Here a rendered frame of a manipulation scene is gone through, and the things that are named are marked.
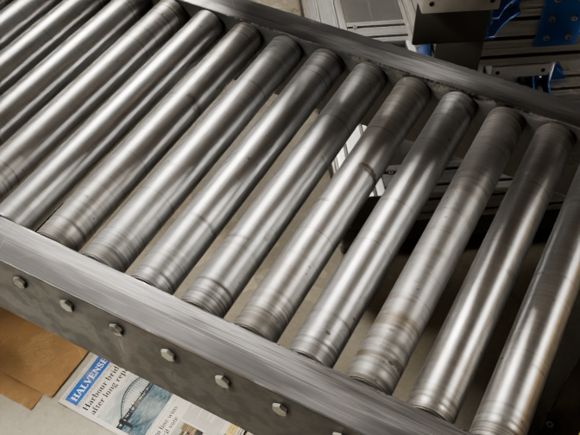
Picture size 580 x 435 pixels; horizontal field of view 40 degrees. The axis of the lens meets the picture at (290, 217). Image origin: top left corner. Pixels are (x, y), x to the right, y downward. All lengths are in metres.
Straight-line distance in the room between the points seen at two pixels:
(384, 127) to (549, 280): 0.28
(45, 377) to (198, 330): 0.98
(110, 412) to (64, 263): 0.83
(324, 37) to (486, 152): 0.30
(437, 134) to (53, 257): 0.48
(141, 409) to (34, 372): 0.25
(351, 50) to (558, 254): 0.41
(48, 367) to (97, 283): 0.93
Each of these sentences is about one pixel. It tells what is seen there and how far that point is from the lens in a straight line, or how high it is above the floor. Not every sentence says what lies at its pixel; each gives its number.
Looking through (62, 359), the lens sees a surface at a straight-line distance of 1.79.
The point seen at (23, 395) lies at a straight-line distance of 1.77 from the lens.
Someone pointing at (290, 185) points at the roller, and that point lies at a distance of 0.94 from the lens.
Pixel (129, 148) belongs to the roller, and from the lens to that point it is 1.00.
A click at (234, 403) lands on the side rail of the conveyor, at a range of 0.85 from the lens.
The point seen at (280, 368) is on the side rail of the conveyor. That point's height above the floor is 0.80.
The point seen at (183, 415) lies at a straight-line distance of 1.67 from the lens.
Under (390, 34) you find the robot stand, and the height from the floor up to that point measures 0.23.
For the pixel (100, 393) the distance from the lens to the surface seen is 1.73.
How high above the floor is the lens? 1.48
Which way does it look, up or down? 49 degrees down
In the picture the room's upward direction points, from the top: straight up
